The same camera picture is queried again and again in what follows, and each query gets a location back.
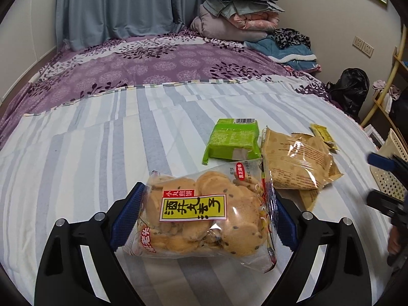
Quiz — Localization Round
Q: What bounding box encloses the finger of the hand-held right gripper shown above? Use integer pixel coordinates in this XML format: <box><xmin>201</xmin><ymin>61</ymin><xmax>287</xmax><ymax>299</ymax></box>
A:
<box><xmin>366</xmin><ymin>189</ymin><xmax>408</xmax><ymax>220</ymax></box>
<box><xmin>367</xmin><ymin>152</ymin><xmax>408</xmax><ymax>174</ymax></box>

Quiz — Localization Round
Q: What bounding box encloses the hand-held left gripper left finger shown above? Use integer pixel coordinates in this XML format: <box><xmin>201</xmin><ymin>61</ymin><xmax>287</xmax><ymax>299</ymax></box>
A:
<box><xmin>34</xmin><ymin>182</ymin><xmax>148</xmax><ymax>306</ymax></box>

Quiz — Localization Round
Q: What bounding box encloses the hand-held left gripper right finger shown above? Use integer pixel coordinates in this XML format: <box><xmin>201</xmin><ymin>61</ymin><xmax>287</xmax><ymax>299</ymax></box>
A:
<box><xmin>275</xmin><ymin>195</ymin><xmax>372</xmax><ymax>306</ymax></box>

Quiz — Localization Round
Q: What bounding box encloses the cream perforated plastic basket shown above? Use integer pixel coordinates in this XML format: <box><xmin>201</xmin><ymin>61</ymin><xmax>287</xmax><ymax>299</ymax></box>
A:
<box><xmin>370</xmin><ymin>128</ymin><xmax>408</xmax><ymax>203</ymax></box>

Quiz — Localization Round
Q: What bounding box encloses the brown snack packet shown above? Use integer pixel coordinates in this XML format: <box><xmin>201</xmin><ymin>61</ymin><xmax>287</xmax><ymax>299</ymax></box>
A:
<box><xmin>261</xmin><ymin>127</ymin><xmax>345</xmax><ymax>192</ymax></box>
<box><xmin>298</xmin><ymin>188</ymin><xmax>320</xmax><ymax>211</ymax></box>
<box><xmin>290</xmin><ymin>132</ymin><xmax>334</xmax><ymax>166</ymax></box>

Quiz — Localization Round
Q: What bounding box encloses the small yellow snack packet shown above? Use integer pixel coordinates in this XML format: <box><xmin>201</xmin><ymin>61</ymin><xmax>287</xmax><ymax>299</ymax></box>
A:
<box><xmin>310</xmin><ymin>123</ymin><xmax>341</xmax><ymax>152</ymax></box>

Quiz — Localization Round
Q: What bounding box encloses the clear biscuit packet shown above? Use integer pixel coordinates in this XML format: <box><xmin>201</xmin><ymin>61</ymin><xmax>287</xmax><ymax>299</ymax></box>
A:
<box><xmin>123</xmin><ymin>158</ymin><xmax>281</xmax><ymax>273</ymax></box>

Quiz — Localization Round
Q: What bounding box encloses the small green snack packet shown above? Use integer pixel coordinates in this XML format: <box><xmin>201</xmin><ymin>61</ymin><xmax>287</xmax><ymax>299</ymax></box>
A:
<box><xmin>202</xmin><ymin>118</ymin><xmax>262</xmax><ymax>166</ymax></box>

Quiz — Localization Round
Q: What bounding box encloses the person's right hand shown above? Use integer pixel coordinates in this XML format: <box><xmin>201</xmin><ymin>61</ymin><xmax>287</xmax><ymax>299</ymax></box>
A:
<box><xmin>388</xmin><ymin>228</ymin><xmax>405</xmax><ymax>256</ymax></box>

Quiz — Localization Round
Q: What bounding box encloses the white framed mirror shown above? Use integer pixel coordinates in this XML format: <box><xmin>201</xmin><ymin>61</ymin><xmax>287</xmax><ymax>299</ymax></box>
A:
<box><xmin>363</xmin><ymin>123</ymin><xmax>385</xmax><ymax>147</ymax></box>

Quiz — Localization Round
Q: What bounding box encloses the striped bed cover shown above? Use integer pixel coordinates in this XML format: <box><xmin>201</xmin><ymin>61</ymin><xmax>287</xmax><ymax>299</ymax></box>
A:
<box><xmin>0</xmin><ymin>78</ymin><xmax>396</xmax><ymax>306</ymax></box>

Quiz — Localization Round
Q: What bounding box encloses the pink cloth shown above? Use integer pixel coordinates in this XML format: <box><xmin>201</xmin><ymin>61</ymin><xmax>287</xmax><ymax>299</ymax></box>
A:
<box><xmin>373</xmin><ymin>80</ymin><xmax>401</xmax><ymax>101</ymax></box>

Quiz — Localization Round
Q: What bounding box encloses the black backpack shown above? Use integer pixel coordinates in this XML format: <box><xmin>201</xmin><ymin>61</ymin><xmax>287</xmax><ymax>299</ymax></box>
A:
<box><xmin>325</xmin><ymin>68</ymin><xmax>370</xmax><ymax>118</ymax></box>

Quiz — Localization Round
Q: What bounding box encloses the wooden shelf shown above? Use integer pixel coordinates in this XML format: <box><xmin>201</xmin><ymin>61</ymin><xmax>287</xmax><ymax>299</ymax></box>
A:
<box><xmin>360</xmin><ymin>22</ymin><xmax>408</xmax><ymax>141</ymax></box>

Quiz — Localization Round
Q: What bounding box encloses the blue fleece blanket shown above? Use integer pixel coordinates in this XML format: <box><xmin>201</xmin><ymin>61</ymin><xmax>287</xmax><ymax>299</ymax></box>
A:
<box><xmin>244</xmin><ymin>35</ymin><xmax>317</xmax><ymax>71</ymax></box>

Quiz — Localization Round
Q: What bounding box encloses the leopard print cloth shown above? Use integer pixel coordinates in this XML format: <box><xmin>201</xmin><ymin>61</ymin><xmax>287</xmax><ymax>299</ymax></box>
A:
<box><xmin>272</xmin><ymin>28</ymin><xmax>311</xmax><ymax>50</ymax></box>

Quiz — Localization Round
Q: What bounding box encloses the purple floral bedsheet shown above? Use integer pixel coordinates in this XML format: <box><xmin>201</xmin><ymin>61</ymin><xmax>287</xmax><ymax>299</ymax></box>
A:
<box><xmin>0</xmin><ymin>27</ymin><xmax>364</xmax><ymax>149</ymax></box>

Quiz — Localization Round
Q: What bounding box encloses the pink floral folded quilt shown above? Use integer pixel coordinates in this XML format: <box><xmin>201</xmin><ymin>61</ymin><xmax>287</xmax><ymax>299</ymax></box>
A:
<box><xmin>234</xmin><ymin>11</ymin><xmax>281</xmax><ymax>31</ymax></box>

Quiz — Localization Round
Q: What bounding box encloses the mauve folded quilt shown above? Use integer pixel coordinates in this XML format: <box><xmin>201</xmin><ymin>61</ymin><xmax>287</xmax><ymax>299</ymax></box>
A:
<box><xmin>190</xmin><ymin>6</ymin><xmax>276</xmax><ymax>40</ymax></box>

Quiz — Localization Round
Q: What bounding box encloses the blue grey curtain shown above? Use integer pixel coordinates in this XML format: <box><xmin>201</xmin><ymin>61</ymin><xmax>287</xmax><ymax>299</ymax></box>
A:
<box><xmin>56</xmin><ymin>0</ymin><xmax>175</xmax><ymax>52</ymax></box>

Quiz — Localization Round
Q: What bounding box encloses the pale green folded sheet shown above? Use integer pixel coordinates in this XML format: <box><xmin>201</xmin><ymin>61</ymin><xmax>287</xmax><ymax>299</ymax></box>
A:
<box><xmin>204</xmin><ymin>0</ymin><xmax>284</xmax><ymax>18</ymax></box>

